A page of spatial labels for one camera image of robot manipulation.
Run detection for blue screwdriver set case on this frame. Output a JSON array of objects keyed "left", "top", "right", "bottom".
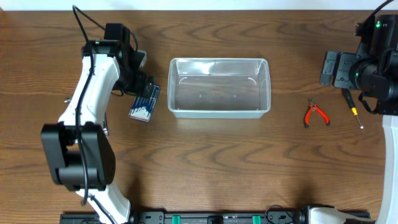
[{"left": 128, "top": 85, "right": 160, "bottom": 123}]

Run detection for chrome ring wrench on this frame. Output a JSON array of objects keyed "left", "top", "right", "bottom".
[{"left": 103, "top": 114, "right": 109, "bottom": 138}]

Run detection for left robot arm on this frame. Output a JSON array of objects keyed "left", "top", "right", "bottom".
[{"left": 40, "top": 23, "right": 159, "bottom": 223}]

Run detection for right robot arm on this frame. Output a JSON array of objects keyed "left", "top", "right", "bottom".
[{"left": 319, "top": 12, "right": 397, "bottom": 223}]

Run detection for clear plastic container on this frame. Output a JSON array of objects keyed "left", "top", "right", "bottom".
[{"left": 167, "top": 58, "right": 271, "bottom": 119}]

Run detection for black yellow screwdriver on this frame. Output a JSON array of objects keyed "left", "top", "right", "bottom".
[{"left": 341, "top": 88, "right": 364, "bottom": 129}]

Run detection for red black pliers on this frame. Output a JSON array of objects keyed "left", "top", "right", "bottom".
[{"left": 303, "top": 98, "right": 331, "bottom": 129}]

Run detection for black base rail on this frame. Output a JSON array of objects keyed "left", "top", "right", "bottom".
[{"left": 59, "top": 207, "right": 375, "bottom": 224}]

